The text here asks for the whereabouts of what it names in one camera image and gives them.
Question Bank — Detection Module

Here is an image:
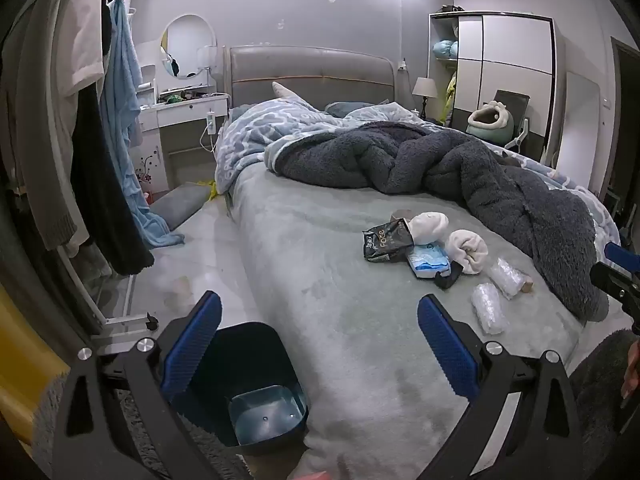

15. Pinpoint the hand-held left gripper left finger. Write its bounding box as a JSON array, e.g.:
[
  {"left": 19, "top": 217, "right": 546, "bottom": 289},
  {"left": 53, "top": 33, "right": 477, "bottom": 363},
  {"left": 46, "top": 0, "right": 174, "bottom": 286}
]
[{"left": 50, "top": 290, "right": 251, "bottom": 480}]

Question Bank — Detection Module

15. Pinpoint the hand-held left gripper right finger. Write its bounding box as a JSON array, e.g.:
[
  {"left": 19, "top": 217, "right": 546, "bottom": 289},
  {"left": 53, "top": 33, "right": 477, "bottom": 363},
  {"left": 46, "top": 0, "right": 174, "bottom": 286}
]
[{"left": 417, "top": 294, "right": 585, "bottom": 480}]

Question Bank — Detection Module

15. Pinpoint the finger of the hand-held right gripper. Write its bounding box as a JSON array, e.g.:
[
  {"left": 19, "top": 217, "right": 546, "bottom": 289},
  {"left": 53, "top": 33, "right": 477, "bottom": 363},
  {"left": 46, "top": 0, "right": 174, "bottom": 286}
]
[
  {"left": 604, "top": 241, "right": 640, "bottom": 264},
  {"left": 589, "top": 262, "right": 640, "bottom": 307}
]

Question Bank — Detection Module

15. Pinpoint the clear plastic wrap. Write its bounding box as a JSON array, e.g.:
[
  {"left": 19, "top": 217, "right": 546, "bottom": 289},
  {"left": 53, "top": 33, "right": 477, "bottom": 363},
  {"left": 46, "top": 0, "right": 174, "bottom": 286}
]
[
  {"left": 486, "top": 257, "right": 527, "bottom": 301},
  {"left": 470, "top": 282, "right": 509, "bottom": 336}
]

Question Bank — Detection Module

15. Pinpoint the dark blue trash bin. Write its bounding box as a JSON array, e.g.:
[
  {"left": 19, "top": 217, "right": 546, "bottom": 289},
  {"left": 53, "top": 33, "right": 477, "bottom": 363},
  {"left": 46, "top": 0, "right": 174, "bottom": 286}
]
[{"left": 167, "top": 322, "right": 309, "bottom": 457}]

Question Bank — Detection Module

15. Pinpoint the white sock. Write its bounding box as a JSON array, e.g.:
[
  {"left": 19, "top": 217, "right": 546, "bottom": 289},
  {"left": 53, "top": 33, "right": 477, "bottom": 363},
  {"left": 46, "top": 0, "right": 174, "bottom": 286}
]
[
  {"left": 406, "top": 211, "right": 451, "bottom": 247},
  {"left": 445, "top": 229, "right": 489, "bottom": 277}
]

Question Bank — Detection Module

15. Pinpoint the black snack bag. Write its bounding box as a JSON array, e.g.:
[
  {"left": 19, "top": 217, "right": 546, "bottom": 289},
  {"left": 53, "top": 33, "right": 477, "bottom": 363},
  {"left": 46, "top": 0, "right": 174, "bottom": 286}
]
[{"left": 362, "top": 217, "right": 417, "bottom": 264}]

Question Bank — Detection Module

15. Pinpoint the person's right hand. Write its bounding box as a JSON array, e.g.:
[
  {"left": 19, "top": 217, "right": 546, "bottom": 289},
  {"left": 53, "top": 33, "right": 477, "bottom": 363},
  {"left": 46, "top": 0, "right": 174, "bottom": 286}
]
[{"left": 620, "top": 339, "right": 640, "bottom": 401}]

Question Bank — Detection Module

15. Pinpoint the small black clip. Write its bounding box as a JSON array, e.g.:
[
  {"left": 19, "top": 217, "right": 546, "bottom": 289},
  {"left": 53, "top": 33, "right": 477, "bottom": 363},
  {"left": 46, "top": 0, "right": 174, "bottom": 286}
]
[{"left": 433, "top": 261, "right": 466, "bottom": 291}]

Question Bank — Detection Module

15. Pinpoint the blue white tissue pack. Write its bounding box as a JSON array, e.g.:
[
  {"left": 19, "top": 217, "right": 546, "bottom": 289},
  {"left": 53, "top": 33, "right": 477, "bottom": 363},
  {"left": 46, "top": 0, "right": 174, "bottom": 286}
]
[{"left": 404, "top": 242, "right": 454, "bottom": 281}]

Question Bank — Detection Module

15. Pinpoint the white clothes rack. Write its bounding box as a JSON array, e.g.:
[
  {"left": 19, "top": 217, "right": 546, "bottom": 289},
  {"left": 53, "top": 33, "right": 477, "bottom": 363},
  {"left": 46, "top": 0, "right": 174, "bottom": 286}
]
[{"left": 60, "top": 247, "right": 160, "bottom": 333}]

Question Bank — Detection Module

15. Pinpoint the dark fuzzy clothing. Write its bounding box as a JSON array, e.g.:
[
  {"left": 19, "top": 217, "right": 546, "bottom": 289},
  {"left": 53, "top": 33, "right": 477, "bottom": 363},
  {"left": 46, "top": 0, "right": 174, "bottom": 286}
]
[{"left": 569, "top": 329, "right": 640, "bottom": 480}]

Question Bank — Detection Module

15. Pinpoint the dark door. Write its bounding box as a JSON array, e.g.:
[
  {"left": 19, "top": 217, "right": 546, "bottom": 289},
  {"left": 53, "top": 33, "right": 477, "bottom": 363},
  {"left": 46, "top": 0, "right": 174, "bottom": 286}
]
[{"left": 600, "top": 36, "right": 640, "bottom": 226}]

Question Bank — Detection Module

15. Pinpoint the bed with grey headboard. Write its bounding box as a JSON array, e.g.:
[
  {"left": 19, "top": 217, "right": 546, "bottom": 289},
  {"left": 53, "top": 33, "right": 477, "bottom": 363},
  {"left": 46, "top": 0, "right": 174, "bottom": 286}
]
[{"left": 215, "top": 45, "right": 621, "bottom": 480}]

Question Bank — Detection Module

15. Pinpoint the grey floor cushion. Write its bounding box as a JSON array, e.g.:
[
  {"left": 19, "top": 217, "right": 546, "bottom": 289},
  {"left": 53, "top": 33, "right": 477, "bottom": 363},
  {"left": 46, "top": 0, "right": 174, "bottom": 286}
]
[{"left": 149, "top": 182, "right": 207, "bottom": 230}]

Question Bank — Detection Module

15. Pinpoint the yellow board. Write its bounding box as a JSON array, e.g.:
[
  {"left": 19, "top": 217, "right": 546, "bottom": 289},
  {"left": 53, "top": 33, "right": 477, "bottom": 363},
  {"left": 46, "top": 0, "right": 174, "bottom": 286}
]
[{"left": 0, "top": 282, "right": 72, "bottom": 418}]

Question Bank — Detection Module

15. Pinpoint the black hanging garment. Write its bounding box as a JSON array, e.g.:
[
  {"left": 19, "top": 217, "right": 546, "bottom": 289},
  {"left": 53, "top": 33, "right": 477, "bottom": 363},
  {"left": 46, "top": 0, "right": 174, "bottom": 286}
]
[{"left": 70, "top": 0, "right": 156, "bottom": 277}]

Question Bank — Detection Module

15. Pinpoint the black chair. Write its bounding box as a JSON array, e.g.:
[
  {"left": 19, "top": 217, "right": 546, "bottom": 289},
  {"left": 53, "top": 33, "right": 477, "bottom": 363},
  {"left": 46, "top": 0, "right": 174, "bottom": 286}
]
[{"left": 492, "top": 89, "right": 532, "bottom": 152}]

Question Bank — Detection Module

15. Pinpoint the green cream plush pet bed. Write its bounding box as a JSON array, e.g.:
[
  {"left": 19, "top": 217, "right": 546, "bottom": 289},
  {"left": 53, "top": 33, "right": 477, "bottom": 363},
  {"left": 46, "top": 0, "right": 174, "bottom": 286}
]
[{"left": 466, "top": 101, "right": 517, "bottom": 143}]

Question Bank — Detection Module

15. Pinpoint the dark grey fuzzy blanket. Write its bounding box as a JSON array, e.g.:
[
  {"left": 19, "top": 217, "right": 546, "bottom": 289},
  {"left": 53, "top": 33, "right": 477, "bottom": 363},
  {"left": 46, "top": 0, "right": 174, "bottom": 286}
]
[{"left": 274, "top": 121, "right": 611, "bottom": 322}]

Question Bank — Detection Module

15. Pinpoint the white wardrobe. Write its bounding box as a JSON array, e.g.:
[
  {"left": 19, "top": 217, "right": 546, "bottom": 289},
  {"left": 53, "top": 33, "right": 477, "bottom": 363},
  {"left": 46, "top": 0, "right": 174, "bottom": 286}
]
[{"left": 427, "top": 11, "right": 559, "bottom": 167}]

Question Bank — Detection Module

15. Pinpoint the white dressing table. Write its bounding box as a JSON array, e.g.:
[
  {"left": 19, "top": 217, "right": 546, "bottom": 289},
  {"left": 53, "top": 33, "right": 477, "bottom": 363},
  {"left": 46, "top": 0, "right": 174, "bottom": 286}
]
[{"left": 132, "top": 64, "right": 232, "bottom": 196}]

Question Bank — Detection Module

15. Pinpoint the blue patterned duvet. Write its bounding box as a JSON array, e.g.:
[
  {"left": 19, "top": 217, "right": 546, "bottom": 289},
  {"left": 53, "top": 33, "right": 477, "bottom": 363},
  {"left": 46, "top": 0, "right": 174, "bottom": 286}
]
[{"left": 215, "top": 97, "right": 621, "bottom": 241}]

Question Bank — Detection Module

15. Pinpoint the yellow green wardrobe item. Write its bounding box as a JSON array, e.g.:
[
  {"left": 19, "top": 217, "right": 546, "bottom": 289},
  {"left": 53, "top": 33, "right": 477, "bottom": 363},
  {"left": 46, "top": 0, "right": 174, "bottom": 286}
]
[{"left": 444, "top": 71, "right": 458, "bottom": 125}]

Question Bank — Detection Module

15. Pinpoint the bedside table lamp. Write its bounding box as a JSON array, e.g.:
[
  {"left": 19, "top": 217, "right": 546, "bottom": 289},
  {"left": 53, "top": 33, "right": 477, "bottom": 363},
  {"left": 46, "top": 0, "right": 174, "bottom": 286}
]
[{"left": 411, "top": 77, "right": 437, "bottom": 119}]

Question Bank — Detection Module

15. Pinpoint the dark grey pillow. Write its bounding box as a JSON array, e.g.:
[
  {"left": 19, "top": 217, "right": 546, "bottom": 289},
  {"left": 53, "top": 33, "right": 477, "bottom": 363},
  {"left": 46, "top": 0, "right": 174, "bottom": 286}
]
[{"left": 324, "top": 102, "right": 377, "bottom": 119}]

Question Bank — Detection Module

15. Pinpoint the white dressing table lamp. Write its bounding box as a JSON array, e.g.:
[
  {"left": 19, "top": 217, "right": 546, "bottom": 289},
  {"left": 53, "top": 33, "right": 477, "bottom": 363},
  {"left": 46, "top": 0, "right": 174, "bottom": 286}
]
[{"left": 196, "top": 45, "right": 222, "bottom": 95}]

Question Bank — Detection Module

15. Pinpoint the white hanging garment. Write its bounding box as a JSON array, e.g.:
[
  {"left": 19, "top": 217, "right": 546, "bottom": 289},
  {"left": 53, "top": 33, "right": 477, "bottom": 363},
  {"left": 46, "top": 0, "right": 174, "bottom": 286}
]
[{"left": 52, "top": 0, "right": 108, "bottom": 111}]

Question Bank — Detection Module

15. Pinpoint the round wall mirror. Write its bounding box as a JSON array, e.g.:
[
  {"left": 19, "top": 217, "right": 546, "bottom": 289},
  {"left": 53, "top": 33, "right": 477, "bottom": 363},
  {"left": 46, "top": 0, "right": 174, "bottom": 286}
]
[{"left": 159, "top": 14, "right": 217, "bottom": 80}]

